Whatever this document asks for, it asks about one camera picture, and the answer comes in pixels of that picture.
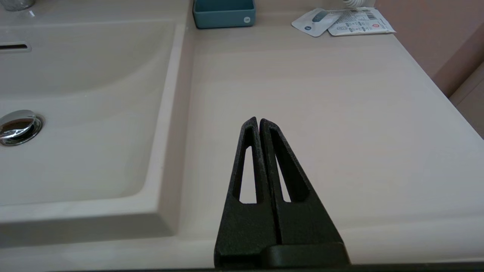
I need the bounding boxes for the beige sink basin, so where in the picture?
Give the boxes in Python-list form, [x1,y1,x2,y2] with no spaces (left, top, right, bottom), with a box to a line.
[0,0,197,246]

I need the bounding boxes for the chrome faucet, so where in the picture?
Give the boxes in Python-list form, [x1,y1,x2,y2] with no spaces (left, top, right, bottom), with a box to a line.
[0,0,35,12]

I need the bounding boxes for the chrome drain stopper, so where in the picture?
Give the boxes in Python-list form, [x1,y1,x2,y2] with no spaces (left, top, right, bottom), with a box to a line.
[0,110,44,147]

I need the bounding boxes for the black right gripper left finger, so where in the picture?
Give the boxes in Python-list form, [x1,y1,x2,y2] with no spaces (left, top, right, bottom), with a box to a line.
[214,117,281,268]

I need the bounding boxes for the white sachet grey picture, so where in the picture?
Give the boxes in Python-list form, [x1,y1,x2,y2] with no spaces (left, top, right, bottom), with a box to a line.
[291,8,343,37]

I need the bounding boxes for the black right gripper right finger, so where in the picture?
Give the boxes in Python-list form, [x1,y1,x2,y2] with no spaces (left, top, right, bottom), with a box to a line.
[259,118,346,245]

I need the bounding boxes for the blue soap dish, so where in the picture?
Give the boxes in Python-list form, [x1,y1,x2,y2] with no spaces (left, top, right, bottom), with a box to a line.
[192,0,256,29]

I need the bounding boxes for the white coiled hose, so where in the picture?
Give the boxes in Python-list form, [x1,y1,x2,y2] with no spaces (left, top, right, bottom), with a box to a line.
[342,0,375,9]

